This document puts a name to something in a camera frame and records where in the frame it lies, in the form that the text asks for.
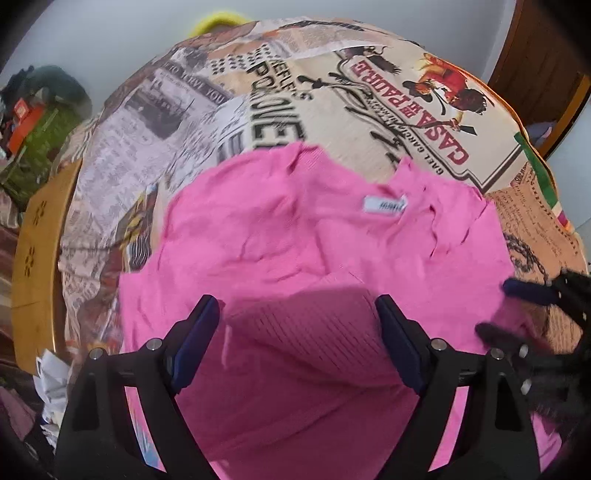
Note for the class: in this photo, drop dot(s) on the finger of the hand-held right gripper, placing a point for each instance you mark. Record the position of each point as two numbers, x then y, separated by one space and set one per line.
503 339
526 290

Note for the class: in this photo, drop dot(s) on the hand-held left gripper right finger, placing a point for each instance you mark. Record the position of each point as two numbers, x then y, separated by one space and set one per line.
400 344

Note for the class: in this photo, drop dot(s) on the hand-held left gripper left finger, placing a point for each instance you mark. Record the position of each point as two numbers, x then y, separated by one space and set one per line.
196 341

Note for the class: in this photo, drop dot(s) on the pink knit top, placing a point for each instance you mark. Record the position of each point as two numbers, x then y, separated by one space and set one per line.
295 240

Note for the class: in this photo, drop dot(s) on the crumpled white paper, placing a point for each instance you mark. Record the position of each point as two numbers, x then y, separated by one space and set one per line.
53 383

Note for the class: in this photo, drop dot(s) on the light wooden stool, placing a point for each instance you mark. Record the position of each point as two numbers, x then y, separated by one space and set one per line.
39 244

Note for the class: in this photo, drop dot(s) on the brown wooden door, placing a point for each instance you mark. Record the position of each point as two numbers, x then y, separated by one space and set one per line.
545 60

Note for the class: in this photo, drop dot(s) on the green box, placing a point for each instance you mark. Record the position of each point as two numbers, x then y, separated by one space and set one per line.
39 147

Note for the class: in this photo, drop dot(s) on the printed newspaper pattern blanket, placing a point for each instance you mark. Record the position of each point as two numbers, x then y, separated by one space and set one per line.
286 87

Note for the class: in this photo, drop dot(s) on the orange box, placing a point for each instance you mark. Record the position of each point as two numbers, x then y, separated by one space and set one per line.
25 122

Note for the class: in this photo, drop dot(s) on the dark cloth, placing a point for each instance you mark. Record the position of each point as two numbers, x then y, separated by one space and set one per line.
55 83

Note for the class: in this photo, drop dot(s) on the yellow cloth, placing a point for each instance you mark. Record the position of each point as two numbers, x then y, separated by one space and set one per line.
217 22

